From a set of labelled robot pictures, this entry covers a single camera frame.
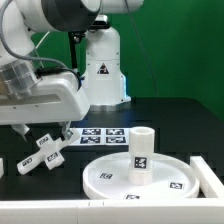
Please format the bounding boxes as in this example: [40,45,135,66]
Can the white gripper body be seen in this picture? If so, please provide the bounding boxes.
[0,72,90,125]

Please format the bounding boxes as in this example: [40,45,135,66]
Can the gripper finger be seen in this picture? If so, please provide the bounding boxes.
[12,124,30,140]
[59,121,73,140]

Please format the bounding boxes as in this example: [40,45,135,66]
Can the white cross-shaped table base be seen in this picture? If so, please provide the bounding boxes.
[17,128,80,175]

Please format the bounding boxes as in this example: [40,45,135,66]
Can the white round table top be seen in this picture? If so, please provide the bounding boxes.
[83,152,199,200]

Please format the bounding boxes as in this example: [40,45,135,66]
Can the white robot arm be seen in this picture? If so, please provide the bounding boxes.
[0,0,144,137]

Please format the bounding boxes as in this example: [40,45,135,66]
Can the white marker sheet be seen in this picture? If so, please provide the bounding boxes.
[71,128,129,146]

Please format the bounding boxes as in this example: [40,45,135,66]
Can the white L-shaped border fence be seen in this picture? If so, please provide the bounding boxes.
[0,156,224,224]

